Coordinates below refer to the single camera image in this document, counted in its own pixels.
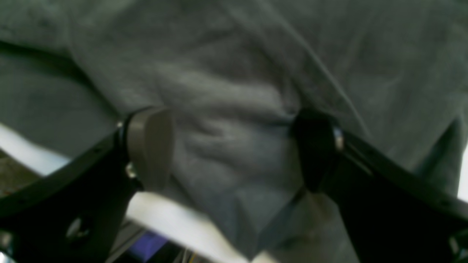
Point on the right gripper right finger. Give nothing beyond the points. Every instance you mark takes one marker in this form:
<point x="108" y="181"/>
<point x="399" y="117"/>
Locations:
<point x="390" y="215"/>

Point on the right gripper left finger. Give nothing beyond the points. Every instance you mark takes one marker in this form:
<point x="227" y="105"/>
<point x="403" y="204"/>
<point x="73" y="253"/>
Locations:
<point x="75" y="214"/>

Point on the dark grey T-shirt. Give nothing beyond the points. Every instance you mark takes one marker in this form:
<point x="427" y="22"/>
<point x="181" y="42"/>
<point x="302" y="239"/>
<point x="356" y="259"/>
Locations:
<point x="235" y="73"/>

